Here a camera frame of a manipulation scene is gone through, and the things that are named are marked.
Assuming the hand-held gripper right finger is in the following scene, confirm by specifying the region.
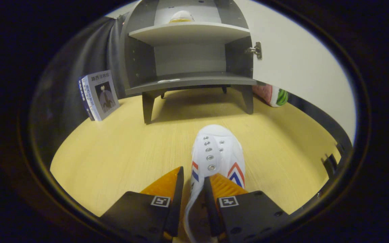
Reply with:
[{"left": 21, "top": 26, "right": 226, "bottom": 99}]
[{"left": 203, "top": 173, "right": 289, "bottom": 243}]

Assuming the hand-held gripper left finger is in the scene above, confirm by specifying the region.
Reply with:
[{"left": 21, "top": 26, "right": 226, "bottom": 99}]
[{"left": 100, "top": 166, "right": 185, "bottom": 243}]

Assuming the white striped shoe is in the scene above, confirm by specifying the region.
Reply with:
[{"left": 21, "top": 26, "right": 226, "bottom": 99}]
[
  {"left": 169, "top": 10, "right": 195, "bottom": 23},
  {"left": 183, "top": 124, "right": 246, "bottom": 243}
]

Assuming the metal door hinge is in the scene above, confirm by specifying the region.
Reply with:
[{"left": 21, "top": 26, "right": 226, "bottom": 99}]
[{"left": 245, "top": 42, "right": 262, "bottom": 60}]

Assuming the grey cover book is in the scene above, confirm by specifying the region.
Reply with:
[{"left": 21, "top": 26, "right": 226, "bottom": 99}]
[{"left": 81, "top": 70, "right": 120, "bottom": 121}]

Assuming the watermelon pattern toy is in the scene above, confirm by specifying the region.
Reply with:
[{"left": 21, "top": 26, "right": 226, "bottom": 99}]
[{"left": 252, "top": 84, "right": 289, "bottom": 108}]

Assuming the blue spine book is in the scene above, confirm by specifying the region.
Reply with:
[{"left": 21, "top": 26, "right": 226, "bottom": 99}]
[{"left": 78, "top": 77, "right": 95, "bottom": 121}]

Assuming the black backdrop cloth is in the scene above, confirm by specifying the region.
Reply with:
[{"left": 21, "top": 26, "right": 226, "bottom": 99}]
[{"left": 29, "top": 15, "right": 354, "bottom": 159}]

